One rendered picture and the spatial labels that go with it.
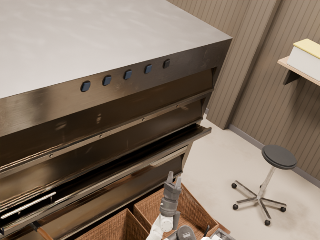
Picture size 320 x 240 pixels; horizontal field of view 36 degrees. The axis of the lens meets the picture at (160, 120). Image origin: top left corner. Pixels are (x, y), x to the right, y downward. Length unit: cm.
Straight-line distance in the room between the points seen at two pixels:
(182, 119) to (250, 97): 300
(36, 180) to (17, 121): 46
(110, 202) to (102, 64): 116
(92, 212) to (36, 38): 122
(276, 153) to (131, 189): 211
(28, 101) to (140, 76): 78
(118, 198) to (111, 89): 105
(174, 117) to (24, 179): 126
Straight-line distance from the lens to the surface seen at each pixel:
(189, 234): 279
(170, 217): 261
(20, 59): 249
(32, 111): 234
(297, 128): 625
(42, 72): 241
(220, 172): 583
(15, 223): 254
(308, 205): 600
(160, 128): 332
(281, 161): 514
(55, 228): 314
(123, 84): 272
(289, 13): 601
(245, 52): 619
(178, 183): 254
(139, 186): 361
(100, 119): 274
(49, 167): 270
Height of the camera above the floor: 327
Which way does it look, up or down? 31 degrees down
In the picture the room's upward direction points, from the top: 18 degrees clockwise
